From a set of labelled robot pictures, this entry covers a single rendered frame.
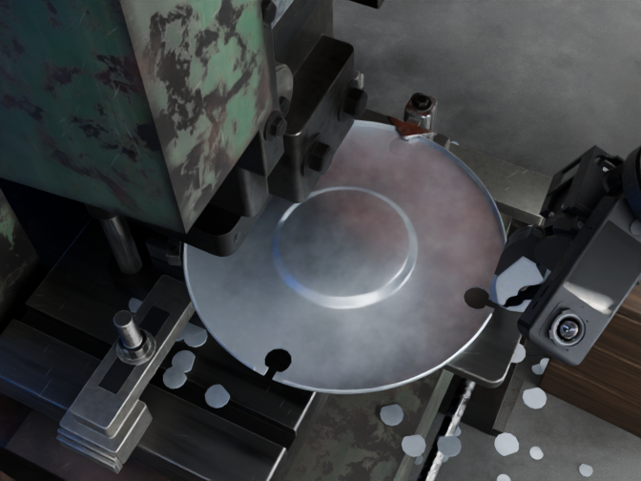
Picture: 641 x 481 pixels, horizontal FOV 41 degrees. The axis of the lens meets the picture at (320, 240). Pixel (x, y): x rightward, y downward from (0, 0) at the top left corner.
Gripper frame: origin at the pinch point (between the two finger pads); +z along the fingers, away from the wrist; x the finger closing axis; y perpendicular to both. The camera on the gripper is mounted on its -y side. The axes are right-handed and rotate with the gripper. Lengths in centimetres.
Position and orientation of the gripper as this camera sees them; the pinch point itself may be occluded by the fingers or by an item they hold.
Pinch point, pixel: (503, 303)
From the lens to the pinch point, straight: 73.0
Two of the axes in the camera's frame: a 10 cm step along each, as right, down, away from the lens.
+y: 4.1, -7.6, 5.0
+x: -8.4, -5.3, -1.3
